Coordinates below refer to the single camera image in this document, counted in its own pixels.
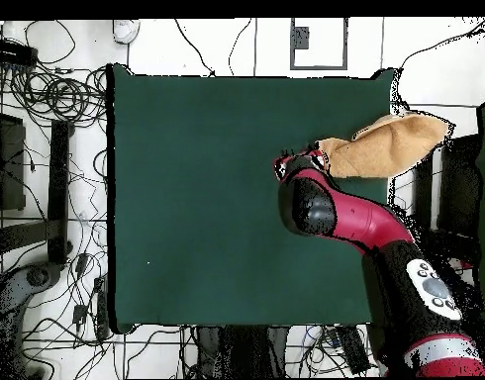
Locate black power strip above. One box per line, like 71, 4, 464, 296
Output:
335, 325, 371, 375

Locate tan terry towel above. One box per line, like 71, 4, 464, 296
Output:
316, 112, 452, 180

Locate dark green table cloth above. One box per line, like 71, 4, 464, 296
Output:
106, 62, 398, 335

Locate grey square floor frame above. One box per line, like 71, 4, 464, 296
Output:
289, 17, 349, 71

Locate grey swivel chair base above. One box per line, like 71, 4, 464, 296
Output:
0, 261, 64, 320

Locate black network switch box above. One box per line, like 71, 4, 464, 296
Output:
0, 38, 39, 67

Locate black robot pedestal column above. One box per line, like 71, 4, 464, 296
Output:
194, 326, 289, 379

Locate black metal stand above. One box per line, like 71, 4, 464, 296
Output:
412, 133, 483, 254
0, 110, 74, 266

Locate person's white shoe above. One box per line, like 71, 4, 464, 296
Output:
112, 19, 142, 46

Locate thin black floor cable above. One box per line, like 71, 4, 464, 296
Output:
173, 18, 217, 77

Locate coiled black cable bundle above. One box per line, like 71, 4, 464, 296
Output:
8, 66, 108, 129

